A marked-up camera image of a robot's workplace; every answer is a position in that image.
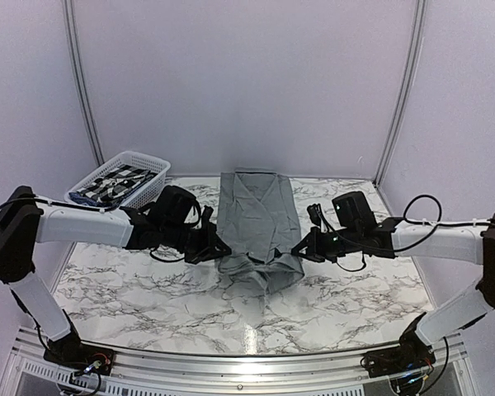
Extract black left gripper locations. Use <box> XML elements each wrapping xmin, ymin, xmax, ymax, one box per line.
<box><xmin>161</xmin><ymin>220</ymin><xmax>230</xmax><ymax>264</ymax></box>

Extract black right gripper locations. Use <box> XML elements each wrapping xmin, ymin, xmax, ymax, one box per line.
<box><xmin>291</xmin><ymin>226</ymin><xmax>361</xmax><ymax>263</ymax></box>

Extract grey long sleeve shirt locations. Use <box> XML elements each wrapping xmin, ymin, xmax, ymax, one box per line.
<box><xmin>215</xmin><ymin>169</ymin><xmax>304</xmax><ymax>295</ymax></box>

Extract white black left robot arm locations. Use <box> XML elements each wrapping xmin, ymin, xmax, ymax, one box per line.
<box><xmin>0</xmin><ymin>186</ymin><xmax>232</xmax><ymax>367</ymax></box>

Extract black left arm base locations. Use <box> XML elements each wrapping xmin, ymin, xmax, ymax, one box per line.
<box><xmin>44</xmin><ymin>340</ymin><xmax>115</xmax><ymax>375</ymax></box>

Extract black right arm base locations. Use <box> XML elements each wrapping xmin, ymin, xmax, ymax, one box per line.
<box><xmin>360</xmin><ymin>327</ymin><xmax>436</xmax><ymax>378</ymax></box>

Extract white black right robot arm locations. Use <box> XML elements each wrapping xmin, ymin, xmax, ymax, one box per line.
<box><xmin>291</xmin><ymin>214</ymin><xmax>495</xmax><ymax>370</ymax></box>

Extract white plastic laundry basket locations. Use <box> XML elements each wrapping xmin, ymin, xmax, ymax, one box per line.
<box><xmin>64</xmin><ymin>151</ymin><xmax>171</xmax><ymax>208</ymax></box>

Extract black white plaid shirt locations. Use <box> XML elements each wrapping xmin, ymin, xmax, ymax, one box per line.
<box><xmin>76</xmin><ymin>165</ymin><xmax>157</xmax><ymax>207</ymax></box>

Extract blue patterned folded shirt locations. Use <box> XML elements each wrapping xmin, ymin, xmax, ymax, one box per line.
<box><xmin>68</xmin><ymin>191</ymin><xmax>109</xmax><ymax>207</ymax></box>

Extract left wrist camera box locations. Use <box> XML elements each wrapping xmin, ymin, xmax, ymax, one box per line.
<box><xmin>146</xmin><ymin>186</ymin><xmax>201</xmax><ymax>228</ymax></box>

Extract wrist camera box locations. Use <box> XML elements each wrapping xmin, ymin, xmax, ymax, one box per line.
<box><xmin>307</xmin><ymin>191</ymin><xmax>379</xmax><ymax>230</ymax></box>
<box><xmin>146</xmin><ymin>186</ymin><xmax>201</xmax><ymax>228</ymax></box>

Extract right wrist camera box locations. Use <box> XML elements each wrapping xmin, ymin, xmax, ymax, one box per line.
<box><xmin>307</xmin><ymin>191</ymin><xmax>379</xmax><ymax>230</ymax></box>

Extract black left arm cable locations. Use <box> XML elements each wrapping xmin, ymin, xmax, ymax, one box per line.
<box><xmin>0</xmin><ymin>197</ymin><xmax>203</xmax><ymax>263</ymax></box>

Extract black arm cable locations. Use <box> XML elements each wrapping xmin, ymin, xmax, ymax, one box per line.
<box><xmin>0</xmin><ymin>197</ymin><xmax>203</xmax><ymax>263</ymax></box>
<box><xmin>333</xmin><ymin>195</ymin><xmax>495</xmax><ymax>272</ymax></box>

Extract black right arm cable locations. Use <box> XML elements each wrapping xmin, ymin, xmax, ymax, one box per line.
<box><xmin>333</xmin><ymin>195</ymin><xmax>495</xmax><ymax>272</ymax></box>

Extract aluminium front rail frame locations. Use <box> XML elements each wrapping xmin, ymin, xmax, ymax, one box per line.
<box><xmin>0</xmin><ymin>328</ymin><xmax>481</xmax><ymax>395</ymax></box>

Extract aluminium corner post left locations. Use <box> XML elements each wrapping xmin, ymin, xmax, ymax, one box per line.
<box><xmin>62</xmin><ymin>0</ymin><xmax>105</xmax><ymax>166</ymax></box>

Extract aluminium corner post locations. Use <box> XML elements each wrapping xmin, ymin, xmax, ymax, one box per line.
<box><xmin>373</xmin><ymin>0</ymin><xmax>428</xmax><ymax>188</ymax></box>
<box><xmin>62</xmin><ymin>0</ymin><xmax>105</xmax><ymax>166</ymax></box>

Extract aluminium corner post right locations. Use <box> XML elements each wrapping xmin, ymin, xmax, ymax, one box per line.
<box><xmin>373</xmin><ymin>0</ymin><xmax>428</xmax><ymax>188</ymax></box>

